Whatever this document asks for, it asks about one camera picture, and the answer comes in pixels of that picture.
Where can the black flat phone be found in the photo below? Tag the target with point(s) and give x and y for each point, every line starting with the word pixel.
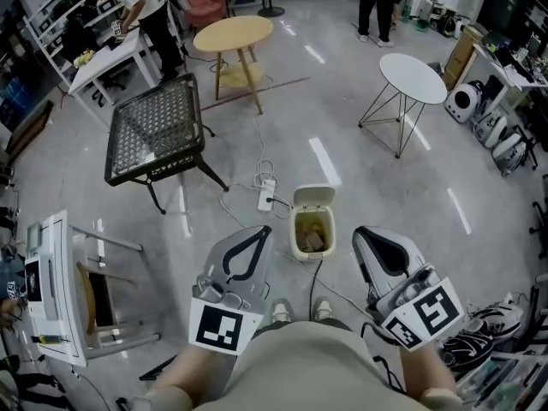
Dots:
pixel 158 368

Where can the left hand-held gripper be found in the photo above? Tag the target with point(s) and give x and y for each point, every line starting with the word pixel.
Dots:
pixel 218 325

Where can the white metal rack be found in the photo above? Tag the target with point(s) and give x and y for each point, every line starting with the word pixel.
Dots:
pixel 55 281

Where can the black office chair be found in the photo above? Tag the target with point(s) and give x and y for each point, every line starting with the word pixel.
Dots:
pixel 114 79

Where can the white shelf unit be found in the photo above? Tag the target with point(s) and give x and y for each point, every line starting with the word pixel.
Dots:
pixel 47 28

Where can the round wooden table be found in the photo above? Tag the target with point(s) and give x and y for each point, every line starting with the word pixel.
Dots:
pixel 233 32

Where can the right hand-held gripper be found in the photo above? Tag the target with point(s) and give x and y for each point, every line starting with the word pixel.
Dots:
pixel 428 311

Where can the person's right forearm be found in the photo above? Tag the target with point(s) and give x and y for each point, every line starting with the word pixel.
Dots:
pixel 428 379

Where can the white power strip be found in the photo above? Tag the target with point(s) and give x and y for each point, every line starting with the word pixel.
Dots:
pixel 265 195

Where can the cardboard scraps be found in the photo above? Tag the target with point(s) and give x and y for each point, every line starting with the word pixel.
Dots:
pixel 311 240

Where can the person's left sneaker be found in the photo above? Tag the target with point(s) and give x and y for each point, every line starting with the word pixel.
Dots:
pixel 281 311

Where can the wooden chair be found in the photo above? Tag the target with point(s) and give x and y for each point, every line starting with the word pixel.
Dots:
pixel 87 298

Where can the person's left forearm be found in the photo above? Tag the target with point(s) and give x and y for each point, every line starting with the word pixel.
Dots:
pixel 188 377

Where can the beige trash bin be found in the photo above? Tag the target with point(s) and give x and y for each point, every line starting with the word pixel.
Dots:
pixel 327 234

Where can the brown cardboard box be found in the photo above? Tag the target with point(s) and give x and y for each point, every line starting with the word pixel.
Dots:
pixel 460 56

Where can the white trash bin lid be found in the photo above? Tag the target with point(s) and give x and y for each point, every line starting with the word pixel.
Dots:
pixel 313 194

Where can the black mesh square table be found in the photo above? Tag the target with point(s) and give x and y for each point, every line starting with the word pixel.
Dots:
pixel 154 126

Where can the white flower bunch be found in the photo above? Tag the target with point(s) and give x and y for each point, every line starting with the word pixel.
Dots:
pixel 83 58

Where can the cluttered white work desk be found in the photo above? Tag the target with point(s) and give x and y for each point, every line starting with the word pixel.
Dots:
pixel 514 64

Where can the person's right sneaker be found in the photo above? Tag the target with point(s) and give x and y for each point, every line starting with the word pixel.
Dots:
pixel 322 310

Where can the person's beige shirt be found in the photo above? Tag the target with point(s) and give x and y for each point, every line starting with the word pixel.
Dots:
pixel 308 366

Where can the white pet carrier backpack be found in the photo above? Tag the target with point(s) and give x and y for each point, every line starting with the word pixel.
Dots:
pixel 461 101
pixel 490 129
pixel 509 152

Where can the person's sneaker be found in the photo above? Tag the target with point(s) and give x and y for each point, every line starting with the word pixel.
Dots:
pixel 322 310
pixel 281 311

